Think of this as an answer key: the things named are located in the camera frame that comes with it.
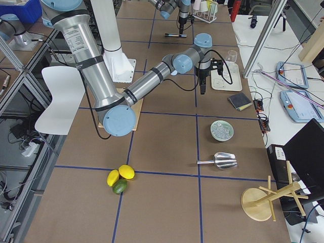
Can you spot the clear wine glass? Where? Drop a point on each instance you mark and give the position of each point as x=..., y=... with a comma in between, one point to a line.
x=230, y=59

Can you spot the white cup rack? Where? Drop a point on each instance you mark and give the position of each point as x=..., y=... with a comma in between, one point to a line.
x=205, y=10

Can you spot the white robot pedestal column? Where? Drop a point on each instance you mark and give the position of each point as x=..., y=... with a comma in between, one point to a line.
x=121, y=68

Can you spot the black metal muddler stick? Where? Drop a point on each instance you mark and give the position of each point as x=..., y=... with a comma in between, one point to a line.
x=175, y=35

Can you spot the yellow lemon left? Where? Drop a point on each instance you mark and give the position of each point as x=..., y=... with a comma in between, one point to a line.
x=112, y=178

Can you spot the aluminium frame post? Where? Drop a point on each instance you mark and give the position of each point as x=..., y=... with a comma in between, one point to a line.
x=266, y=31

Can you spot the yellow lemon upper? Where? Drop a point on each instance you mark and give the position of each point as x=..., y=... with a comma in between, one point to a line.
x=126, y=172

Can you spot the blue teach pendant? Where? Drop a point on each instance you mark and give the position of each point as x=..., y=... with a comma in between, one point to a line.
x=292, y=74
x=299, y=108

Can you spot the bamboo cutting board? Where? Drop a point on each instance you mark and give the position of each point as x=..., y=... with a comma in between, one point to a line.
x=136, y=108

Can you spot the green bowl with ice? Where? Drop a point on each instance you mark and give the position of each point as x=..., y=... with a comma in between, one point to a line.
x=221, y=130

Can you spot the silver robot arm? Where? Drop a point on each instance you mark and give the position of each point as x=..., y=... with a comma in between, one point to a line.
x=166, y=8
x=100, y=69

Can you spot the black laptop monitor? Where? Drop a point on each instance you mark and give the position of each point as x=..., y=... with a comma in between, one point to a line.
x=305, y=153

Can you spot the wooden mug tree stand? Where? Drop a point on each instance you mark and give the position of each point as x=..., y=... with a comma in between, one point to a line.
x=257, y=202

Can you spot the yellow lemon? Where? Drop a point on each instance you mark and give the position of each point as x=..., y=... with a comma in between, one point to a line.
x=126, y=172
x=112, y=178

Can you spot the lower blue teach pendant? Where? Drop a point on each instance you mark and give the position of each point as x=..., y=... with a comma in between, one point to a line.
x=299, y=108

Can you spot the upper blue teach pendant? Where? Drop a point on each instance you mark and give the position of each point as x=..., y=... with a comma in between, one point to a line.
x=292, y=74

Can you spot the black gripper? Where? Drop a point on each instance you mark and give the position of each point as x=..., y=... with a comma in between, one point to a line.
x=181, y=21
x=203, y=74

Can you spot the white chair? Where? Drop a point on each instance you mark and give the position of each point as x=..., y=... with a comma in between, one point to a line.
x=66, y=87

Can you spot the green lime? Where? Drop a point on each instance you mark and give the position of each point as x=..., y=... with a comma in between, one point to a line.
x=120, y=186

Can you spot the metal ice scoop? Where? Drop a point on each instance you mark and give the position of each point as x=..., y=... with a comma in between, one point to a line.
x=221, y=160

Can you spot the cream rectangular tray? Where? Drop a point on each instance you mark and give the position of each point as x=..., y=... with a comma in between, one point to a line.
x=230, y=81

